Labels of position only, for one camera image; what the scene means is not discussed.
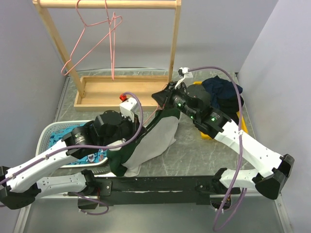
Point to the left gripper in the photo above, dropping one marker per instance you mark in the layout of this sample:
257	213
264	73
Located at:
134	126

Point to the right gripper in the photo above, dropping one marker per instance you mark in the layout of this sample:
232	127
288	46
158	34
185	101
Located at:
164	97

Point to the green and white t shirt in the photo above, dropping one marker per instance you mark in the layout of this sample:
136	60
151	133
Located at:
158	135

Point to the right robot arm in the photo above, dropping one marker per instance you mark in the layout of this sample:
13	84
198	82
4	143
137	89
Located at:
271	169

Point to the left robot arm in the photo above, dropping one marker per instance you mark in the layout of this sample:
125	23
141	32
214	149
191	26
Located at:
24	184

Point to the navy blue garment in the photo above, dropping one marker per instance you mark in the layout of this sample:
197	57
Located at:
218	88

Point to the blue shark print cloth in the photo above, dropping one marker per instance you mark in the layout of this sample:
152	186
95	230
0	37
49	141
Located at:
95	159

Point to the black garment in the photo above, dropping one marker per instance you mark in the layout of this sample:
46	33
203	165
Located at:
230	107

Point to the wooden clothes rack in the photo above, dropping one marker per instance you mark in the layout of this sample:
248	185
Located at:
101	92

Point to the yellow plastic tray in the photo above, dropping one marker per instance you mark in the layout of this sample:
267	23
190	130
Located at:
205	136

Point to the white plastic basket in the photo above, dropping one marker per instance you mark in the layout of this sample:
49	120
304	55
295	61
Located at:
45	135

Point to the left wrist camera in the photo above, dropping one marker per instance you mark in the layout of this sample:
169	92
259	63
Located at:
128	107

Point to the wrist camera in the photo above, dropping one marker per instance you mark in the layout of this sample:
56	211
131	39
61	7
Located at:
128	107
184	73

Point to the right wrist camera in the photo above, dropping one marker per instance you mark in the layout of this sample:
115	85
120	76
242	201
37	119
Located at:
184	73

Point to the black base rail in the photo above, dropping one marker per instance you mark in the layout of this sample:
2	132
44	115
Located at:
157	190

